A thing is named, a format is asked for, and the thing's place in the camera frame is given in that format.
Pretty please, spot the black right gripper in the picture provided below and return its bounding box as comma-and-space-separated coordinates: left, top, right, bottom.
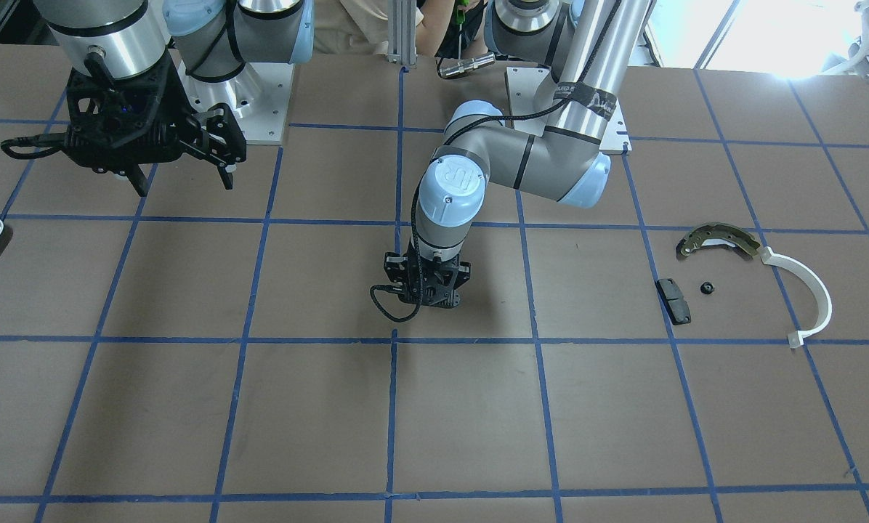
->
65, 55, 246, 198

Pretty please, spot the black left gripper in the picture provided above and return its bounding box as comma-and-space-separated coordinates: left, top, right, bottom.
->
405, 247, 471, 309

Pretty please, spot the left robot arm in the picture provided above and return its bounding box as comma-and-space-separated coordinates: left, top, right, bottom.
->
384, 1, 655, 309

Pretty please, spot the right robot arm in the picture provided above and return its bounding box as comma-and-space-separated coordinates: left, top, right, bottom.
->
1, 1, 315, 196

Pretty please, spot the seated person beige shirt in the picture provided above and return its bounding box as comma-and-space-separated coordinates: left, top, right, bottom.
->
311, 0, 490, 59

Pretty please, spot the grey brake pad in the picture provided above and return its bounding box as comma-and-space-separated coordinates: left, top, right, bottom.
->
655, 278, 692, 325

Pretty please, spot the olive brake shoe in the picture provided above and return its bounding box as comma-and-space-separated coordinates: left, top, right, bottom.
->
676, 222, 762, 259

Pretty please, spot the white curved plastic part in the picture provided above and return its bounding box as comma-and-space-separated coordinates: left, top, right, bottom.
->
757, 246, 833, 349

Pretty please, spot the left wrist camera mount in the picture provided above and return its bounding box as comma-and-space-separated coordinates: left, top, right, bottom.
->
369, 248, 424, 323

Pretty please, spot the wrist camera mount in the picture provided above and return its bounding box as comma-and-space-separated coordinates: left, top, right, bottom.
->
369, 248, 424, 323
0, 70, 167, 172

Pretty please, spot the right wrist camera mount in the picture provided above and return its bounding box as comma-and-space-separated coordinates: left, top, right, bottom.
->
0, 70, 167, 172

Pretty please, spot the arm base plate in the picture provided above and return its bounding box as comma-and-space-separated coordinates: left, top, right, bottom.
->
178, 62, 296, 145
505, 66, 633, 155

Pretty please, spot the aluminium frame post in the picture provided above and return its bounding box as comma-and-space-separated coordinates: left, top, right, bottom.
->
386, 0, 417, 68

